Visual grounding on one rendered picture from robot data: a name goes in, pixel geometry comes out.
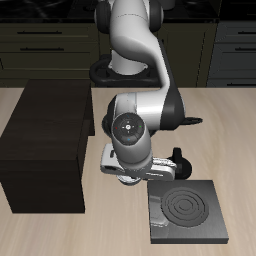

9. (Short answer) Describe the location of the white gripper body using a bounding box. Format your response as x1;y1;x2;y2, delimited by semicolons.
99;157;178;183

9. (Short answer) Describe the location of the dark grey stove plate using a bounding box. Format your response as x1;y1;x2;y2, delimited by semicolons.
146;179;230;245

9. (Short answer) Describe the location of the dark wooden cabinet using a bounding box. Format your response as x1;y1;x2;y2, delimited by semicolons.
0;78;96;215

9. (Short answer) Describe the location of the grey kitchen drawer unit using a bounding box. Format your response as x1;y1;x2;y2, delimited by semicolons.
205;19;256;89

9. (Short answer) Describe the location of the dark olive kitchen cupboard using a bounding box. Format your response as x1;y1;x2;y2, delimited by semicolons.
0;18;220;89

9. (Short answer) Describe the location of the black kitchen countertop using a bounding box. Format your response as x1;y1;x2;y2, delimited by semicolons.
0;0;256;24

